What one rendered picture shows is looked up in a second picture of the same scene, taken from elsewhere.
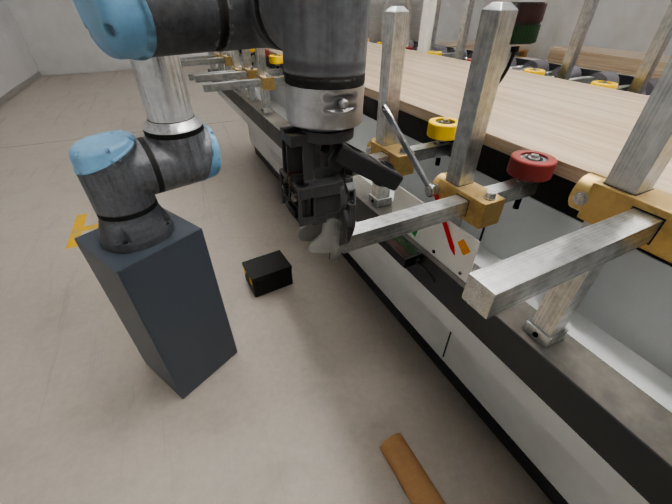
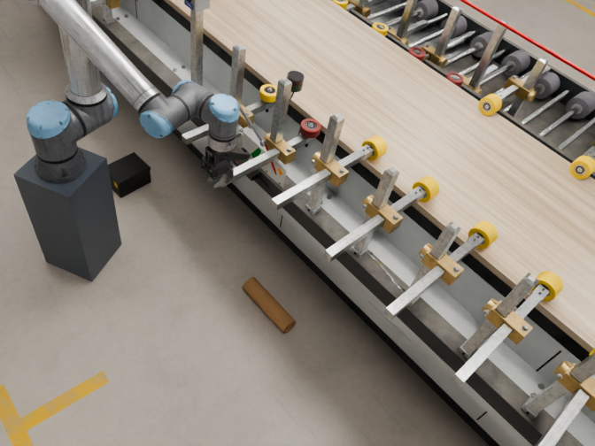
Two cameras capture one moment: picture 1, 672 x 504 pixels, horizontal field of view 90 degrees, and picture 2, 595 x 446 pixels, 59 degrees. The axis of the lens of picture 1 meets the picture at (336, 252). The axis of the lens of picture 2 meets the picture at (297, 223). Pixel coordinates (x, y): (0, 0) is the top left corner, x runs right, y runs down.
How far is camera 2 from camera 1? 1.38 m
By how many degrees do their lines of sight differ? 22
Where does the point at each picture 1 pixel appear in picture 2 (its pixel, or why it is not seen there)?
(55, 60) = not seen: outside the picture
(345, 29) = (232, 128)
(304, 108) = (218, 146)
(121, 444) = (58, 315)
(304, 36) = (220, 131)
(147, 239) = (77, 172)
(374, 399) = (235, 262)
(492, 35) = (282, 92)
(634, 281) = (352, 181)
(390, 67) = (237, 73)
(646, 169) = (327, 157)
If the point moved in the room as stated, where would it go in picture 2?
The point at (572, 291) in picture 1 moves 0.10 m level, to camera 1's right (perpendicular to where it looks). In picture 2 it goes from (317, 193) to (342, 190)
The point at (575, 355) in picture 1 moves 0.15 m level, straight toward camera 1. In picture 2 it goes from (323, 217) to (302, 240)
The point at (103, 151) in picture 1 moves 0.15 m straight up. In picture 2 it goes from (58, 124) to (50, 89)
